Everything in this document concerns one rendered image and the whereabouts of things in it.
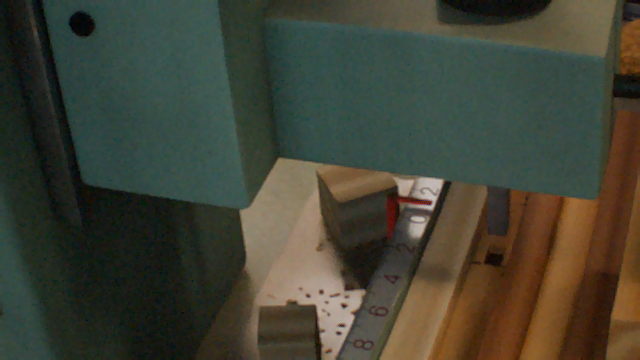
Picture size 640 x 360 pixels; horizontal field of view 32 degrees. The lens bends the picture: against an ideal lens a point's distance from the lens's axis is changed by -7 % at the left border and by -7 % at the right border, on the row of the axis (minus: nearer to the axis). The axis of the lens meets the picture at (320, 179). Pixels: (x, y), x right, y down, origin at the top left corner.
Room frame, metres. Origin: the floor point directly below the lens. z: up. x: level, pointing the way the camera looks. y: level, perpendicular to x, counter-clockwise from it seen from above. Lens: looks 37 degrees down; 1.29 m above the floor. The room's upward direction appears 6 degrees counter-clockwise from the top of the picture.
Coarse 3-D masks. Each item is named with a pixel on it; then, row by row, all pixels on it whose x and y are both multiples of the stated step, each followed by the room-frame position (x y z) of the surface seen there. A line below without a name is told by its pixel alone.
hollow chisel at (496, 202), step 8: (488, 192) 0.40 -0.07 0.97; (496, 192) 0.40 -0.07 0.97; (504, 192) 0.39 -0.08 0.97; (488, 200) 0.40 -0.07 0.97; (496, 200) 0.40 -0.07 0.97; (504, 200) 0.39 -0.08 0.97; (488, 208) 0.40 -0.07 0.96; (496, 208) 0.40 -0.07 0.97; (504, 208) 0.39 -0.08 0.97; (488, 216) 0.40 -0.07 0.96; (496, 216) 0.40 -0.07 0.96; (504, 216) 0.39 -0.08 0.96; (488, 224) 0.40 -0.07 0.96; (496, 224) 0.40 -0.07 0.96; (504, 224) 0.39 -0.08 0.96; (488, 232) 0.40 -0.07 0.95; (496, 232) 0.40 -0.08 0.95; (504, 232) 0.39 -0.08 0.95
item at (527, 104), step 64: (320, 0) 0.41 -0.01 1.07; (384, 0) 0.40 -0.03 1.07; (576, 0) 0.39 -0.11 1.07; (320, 64) 0.39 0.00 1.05; (384, 64) 0.38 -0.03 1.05; (448, 64) 0.37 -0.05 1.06; (512, 64) 0.36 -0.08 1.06; (576, 64) 0.35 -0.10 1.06; (320, 128) 0.39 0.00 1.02; (384, 128) 0.38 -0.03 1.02; (448, 128) 0.37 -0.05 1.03; (512, 128) 0.36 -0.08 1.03; (576, 128) 0.35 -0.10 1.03; (576, 192) 0.35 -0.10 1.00
